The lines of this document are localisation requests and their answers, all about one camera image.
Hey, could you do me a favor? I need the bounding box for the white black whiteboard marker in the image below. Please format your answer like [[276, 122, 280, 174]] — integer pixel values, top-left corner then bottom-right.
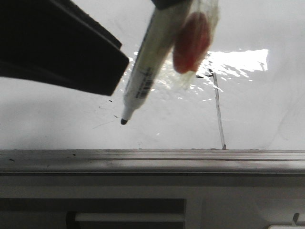
[[121, 0, 192, 125]]

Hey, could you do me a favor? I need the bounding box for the red magnet taped to marker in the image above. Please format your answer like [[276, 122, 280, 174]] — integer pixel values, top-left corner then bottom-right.
[[172, 0, 219, 88]]

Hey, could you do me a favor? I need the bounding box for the grey aluminium whiteboard frame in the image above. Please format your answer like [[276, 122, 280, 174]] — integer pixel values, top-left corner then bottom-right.
[[0, 149, 305, 174]]

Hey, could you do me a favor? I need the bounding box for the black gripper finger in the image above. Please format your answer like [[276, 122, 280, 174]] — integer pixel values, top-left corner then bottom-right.
[[0, 0, 129, 96]]

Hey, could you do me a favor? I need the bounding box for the white whiteboard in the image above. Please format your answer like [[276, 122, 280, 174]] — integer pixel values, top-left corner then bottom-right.
[[0, 0, 305, 150]]

